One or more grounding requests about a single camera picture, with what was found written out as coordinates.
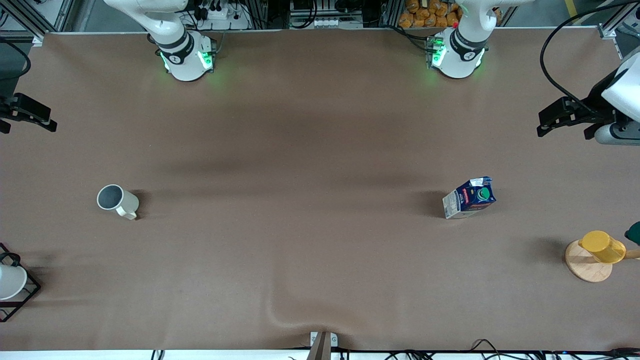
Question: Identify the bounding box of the wooden mug stand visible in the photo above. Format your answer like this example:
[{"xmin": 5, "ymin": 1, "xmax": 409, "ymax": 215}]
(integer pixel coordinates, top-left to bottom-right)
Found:
[{"xmin": 565, "ymin": 239, "xmax": 640, "ymax": 284}]

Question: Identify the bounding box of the bag of orange buns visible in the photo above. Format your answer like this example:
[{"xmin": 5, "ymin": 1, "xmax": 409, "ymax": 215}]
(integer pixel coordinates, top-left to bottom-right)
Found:
[{"xmin": 398, "ymin": 0, "xmax": 502, "ymax": 29}]

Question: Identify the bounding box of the yellow cup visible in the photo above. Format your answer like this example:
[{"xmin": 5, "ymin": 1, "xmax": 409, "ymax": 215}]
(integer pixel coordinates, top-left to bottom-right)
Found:
[{"xmin": 578, "ymin": 230, "xmax": 627, "ymax": 265}]

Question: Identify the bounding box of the brown table cloth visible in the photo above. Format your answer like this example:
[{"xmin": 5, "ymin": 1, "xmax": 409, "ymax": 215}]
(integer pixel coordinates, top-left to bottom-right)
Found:
[{"xmin": 0, "ymin": 27, "xmax": 640, "ymax": 353}]

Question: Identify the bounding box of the blue milk carton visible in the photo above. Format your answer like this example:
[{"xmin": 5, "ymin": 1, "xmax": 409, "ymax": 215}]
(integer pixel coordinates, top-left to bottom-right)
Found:
[{"xmin": 442, "ymin": 176, "xmax": 497, "ymax": 220}]

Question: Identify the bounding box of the white connector block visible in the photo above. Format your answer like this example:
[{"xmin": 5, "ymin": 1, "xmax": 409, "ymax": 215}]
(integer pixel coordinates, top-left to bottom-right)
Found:
[{"xmin": 312, "ymin": 17, "xmax": 364, "ymax": 30}]

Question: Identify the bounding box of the aluminium frame profile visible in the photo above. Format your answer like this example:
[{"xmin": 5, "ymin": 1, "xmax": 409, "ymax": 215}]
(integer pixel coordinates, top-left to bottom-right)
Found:
[
  {"xmin": 0, "ymin": 0, "xmax": 77, "ymax": 47},
  {"xmin": 597, "ymin": 0, "xmax": 640, "ymax": 60}
]

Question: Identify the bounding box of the white cup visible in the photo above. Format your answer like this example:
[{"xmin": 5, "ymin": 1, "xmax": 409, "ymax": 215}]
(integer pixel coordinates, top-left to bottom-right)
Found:
[{"xmin": 0, "ymin": 263, "xmax": 28, "ymax": 301}]

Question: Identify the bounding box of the black wire rack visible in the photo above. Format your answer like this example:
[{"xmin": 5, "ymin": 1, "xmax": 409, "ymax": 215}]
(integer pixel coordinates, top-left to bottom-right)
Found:
[{"xmin": 0, "ymin": 243, "xmax": 42, "ymax": 323}]

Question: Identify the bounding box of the cream mug with grey inside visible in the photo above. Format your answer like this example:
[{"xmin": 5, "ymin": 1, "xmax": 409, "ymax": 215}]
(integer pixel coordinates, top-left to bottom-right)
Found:
[{"xmin": 96, "ymin": 184, "xmax": 140, "ymax": 221}]

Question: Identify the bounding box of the black floor cable bundle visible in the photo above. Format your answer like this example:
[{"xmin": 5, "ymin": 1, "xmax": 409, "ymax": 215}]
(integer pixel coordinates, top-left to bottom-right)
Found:
[{"xmin": 380, "ymin": 339, "xmax": 640, "ymax": 360}]

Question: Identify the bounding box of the white power strip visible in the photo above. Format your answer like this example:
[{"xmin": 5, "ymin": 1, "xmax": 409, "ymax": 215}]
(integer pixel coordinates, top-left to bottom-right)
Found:
[{"xmin": 196, "ymin": 0, "xmax": 251, "ymax": 31}]

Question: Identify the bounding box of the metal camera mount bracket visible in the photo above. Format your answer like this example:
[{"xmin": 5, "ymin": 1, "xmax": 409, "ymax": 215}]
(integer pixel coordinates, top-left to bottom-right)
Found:
[{"xmin": 306, "ymin": 331, "xmax": 339, "ymax": 360}]

